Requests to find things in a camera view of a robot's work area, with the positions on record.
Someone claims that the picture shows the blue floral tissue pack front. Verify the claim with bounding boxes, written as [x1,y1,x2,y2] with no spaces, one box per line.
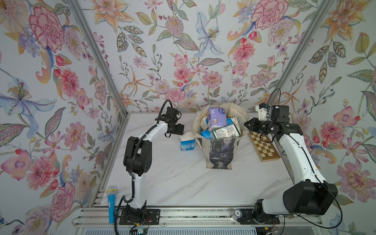
[201,130,212,140]

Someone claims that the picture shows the blue floral tissue pack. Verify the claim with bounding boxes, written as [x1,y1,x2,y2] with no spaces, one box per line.
[227,117,240,128]
[201,130,212,140]

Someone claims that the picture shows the green white tissue box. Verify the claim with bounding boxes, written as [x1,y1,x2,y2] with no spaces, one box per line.
[211,124,240,140]

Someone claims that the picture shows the beige canvas bag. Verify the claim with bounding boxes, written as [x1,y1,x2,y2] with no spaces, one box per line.
[191,102,249,170]

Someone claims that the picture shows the purple tissue pack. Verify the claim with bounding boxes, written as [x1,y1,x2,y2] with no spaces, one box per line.
[207,107,228,131]

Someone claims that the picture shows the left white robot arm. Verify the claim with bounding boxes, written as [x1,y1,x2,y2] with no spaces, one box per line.
[123,107,184,210]

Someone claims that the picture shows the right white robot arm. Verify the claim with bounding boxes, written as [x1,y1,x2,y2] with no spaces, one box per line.
[244,103,338,216]

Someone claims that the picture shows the wooden chessboard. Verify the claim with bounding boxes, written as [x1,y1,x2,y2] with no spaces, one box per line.
[248,132,281,162]

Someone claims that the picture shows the blue microphone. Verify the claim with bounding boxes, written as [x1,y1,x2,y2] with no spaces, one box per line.
[106,186,117,224]

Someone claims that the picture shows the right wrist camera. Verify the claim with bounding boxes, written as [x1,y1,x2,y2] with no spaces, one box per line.
[255,103,269,121]

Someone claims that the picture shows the aluminium corner post right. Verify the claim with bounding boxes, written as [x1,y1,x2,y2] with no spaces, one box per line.
[267,0,333,105]

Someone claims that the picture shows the aluminium corner post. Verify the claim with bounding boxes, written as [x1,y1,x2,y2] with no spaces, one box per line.
[267,0,333,105]
[67,0,128,117]

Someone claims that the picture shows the aluminium corner post left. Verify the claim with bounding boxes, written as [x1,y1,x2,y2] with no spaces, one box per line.
[67,0,128,117]

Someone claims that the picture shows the metal base rail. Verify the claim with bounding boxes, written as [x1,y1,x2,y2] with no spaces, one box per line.
[72,206,327,235]

